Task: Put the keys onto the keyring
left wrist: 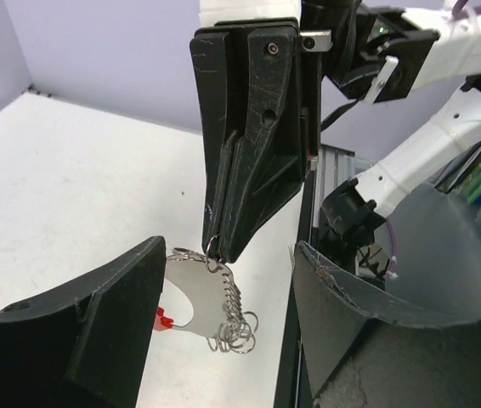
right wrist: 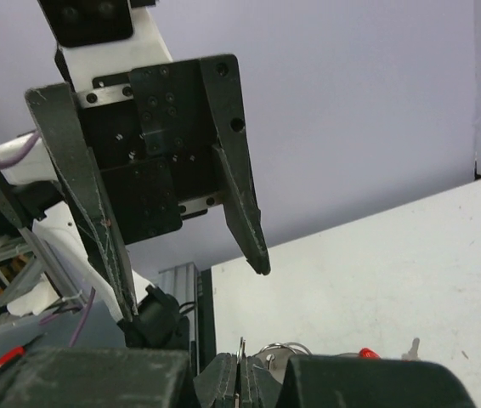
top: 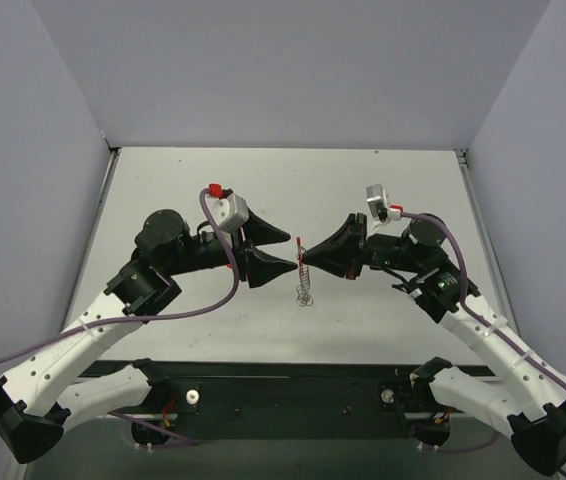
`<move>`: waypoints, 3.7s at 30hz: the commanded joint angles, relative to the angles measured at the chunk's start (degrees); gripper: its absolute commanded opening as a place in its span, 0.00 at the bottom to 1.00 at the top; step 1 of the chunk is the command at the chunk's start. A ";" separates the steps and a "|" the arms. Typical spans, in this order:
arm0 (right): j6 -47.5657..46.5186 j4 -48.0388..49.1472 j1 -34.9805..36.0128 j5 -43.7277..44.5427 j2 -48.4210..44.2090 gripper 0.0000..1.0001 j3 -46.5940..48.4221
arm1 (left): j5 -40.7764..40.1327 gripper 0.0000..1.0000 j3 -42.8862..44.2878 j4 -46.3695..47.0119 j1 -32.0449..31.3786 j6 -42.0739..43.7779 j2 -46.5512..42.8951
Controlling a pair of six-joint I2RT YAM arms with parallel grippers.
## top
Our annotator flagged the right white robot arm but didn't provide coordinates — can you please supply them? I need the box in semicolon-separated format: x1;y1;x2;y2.
301;212;566;477

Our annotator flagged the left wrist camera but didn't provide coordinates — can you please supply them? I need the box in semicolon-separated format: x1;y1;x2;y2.
210;194;250;233

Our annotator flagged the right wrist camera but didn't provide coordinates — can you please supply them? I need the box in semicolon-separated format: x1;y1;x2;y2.
366;184;388;223

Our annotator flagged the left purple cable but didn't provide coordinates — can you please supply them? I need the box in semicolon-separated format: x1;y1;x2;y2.
0;187;239;406

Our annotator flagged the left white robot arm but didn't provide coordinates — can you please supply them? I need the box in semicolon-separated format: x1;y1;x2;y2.
0;209;295;464

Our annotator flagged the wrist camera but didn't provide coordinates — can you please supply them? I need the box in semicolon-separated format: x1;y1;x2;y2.
366;184;388;223
210;194;250;233

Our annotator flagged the purple cable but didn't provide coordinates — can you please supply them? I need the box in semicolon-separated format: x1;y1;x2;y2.
397;210;566;416
0;187;239;406

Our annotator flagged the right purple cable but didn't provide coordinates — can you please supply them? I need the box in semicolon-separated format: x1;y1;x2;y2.
397;210;566;416

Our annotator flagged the metal chain keyring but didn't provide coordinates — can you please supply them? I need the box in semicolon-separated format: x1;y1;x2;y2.
296;264;314;307

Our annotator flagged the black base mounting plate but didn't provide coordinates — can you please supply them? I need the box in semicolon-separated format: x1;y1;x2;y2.
122;361;446;441

